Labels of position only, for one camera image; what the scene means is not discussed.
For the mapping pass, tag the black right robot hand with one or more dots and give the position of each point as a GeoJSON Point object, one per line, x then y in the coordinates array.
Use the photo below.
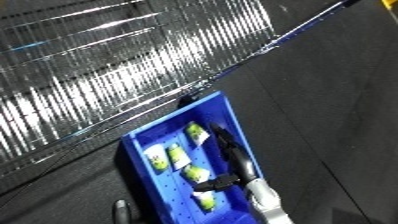
{"type": "Point", "coordinates": [240, 156]}

